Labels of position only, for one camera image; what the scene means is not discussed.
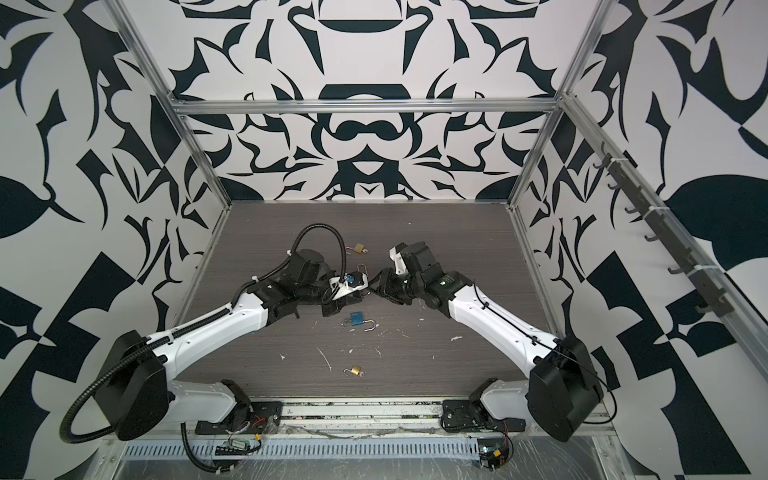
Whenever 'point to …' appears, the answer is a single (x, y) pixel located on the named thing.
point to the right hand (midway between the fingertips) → (369, 287)
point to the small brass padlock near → (356, 370)
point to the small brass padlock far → (360, 248)
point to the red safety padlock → (358, 269)
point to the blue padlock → (357, 318)
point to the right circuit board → (492, 452)
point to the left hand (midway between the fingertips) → (358, 284)
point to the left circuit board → (233, 447)
